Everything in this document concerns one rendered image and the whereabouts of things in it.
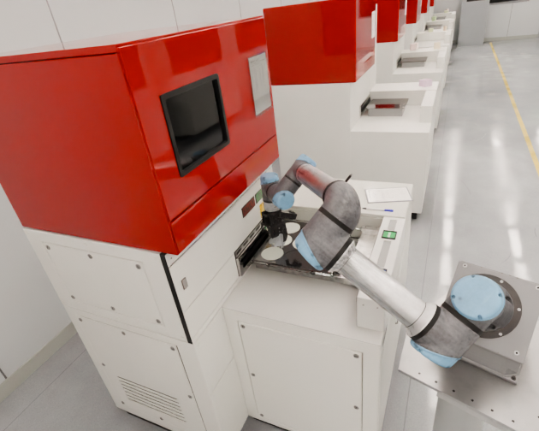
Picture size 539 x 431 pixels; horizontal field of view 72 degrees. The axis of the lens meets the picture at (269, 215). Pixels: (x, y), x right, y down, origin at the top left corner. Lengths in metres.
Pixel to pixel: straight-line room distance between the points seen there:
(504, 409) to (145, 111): 1.25
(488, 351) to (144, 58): 1.25
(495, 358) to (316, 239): 0.64
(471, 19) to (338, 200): 12.79
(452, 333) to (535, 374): 0.38
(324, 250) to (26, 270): 2.07
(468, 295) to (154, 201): 0.87
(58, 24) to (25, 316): 1.81
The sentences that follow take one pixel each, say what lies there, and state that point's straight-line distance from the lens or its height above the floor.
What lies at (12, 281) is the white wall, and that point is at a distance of 2.70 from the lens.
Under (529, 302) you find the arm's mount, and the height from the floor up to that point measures 1.03.
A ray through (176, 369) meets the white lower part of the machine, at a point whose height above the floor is 0.63.
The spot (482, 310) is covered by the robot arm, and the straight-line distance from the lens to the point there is 1.09.
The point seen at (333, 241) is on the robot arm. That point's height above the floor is 1.27.
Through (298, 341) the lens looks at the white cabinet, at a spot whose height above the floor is 0.73.
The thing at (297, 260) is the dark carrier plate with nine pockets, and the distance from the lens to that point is 1.59.
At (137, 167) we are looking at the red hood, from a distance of 1.08.
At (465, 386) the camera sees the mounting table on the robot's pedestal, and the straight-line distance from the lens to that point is 1.33.
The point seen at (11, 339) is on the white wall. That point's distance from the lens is 2.82.
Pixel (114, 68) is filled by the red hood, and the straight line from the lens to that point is 1.01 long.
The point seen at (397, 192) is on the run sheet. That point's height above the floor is 0.97.
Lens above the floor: 1.86
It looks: 30 degrees down
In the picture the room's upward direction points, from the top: 8 degrees counter-clockwise
